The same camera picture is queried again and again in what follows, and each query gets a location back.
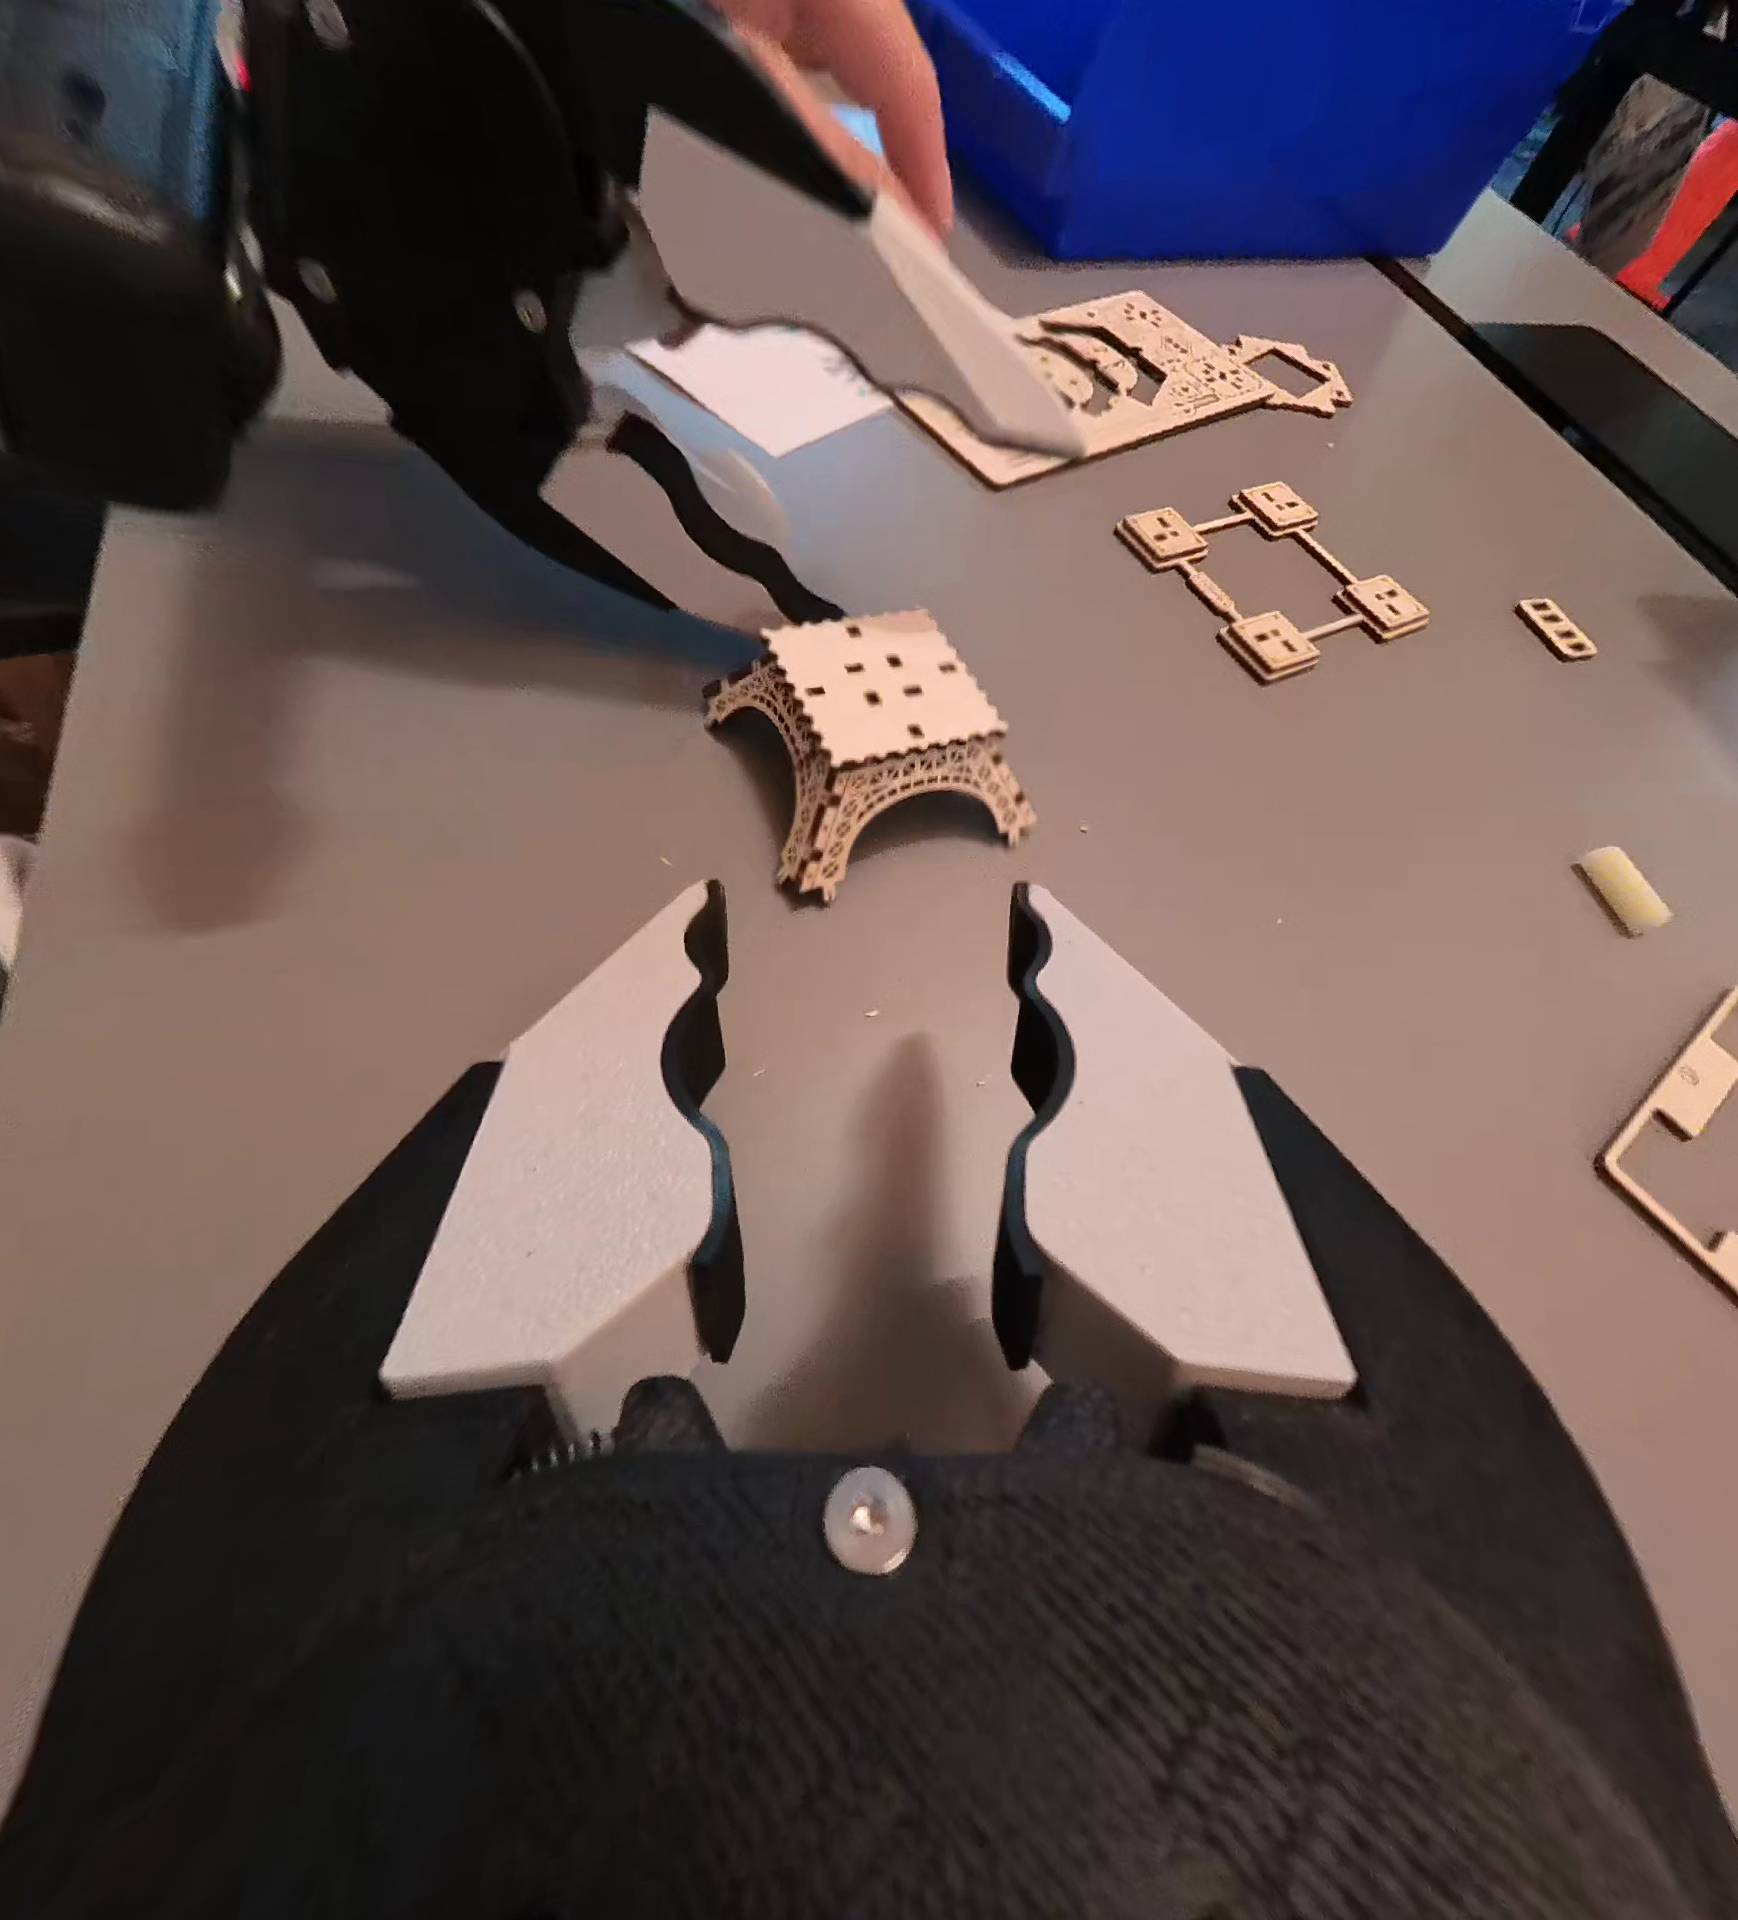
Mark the wooden four-square frame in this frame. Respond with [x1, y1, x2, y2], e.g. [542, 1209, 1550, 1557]
[1114, 479, 1432, 690]

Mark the wooden tower base model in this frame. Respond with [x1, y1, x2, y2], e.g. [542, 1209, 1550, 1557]
[702, 609, 1045, 906]

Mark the black desk rail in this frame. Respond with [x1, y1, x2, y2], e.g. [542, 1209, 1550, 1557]
[1374, 255, 1738, 654]

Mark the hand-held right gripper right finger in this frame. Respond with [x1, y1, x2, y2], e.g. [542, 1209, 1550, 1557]
[988, 885, 1365, 1414]

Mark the wooden puzzle frame sheet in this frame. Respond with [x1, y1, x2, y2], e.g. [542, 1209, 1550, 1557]
[1597, 981, 1738, 1388]

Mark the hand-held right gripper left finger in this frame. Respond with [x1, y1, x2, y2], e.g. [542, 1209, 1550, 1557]
[372, 875, 748, 1414]

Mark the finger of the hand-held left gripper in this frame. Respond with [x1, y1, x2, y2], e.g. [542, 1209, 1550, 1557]
[550, 409, 849, 657]
[614, 122, 1096, 463]

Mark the white paper card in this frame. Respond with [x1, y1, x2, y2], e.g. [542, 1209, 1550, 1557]
[630, 320, 889, 455]

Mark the grey desk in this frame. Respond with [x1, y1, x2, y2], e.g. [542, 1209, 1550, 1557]
[0, 116, 1738, 1920]

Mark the small pale wax stick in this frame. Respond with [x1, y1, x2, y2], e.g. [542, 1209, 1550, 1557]
[1571, 844, 1680, 934]

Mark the person's left hand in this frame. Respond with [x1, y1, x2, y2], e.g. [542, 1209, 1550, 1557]
[729, 0, 956, 239]

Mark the orange traffic cone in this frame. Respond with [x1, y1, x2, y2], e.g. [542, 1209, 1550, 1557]
[1620, 122, 1738, 311]

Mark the irregular wooden parts sheet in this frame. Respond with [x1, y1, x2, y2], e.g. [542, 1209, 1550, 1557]
[896, 293, 1359, 493]

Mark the blue plastic bin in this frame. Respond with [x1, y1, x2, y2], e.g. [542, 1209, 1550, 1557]
[905, 0, 1627, 262]

